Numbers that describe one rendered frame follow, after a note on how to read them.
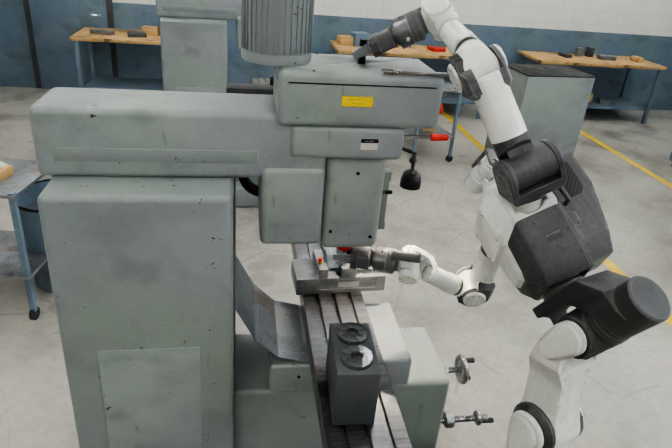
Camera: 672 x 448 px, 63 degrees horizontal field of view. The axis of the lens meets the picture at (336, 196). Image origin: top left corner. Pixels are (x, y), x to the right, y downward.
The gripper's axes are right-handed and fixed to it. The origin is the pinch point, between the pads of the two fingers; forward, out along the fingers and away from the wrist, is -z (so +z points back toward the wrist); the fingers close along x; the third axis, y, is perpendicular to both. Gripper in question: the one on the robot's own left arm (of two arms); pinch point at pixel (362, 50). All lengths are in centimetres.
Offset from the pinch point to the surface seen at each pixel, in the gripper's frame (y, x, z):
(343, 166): -27.1, -10.8, -17.8
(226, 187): -15, -26, -47
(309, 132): -12.4, -15.7, -21.0
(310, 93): -2.3, -16.8, -15.4
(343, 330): -67, -34, -34
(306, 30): 12.6, -10.9, -10.1
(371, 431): -90, -50, -34
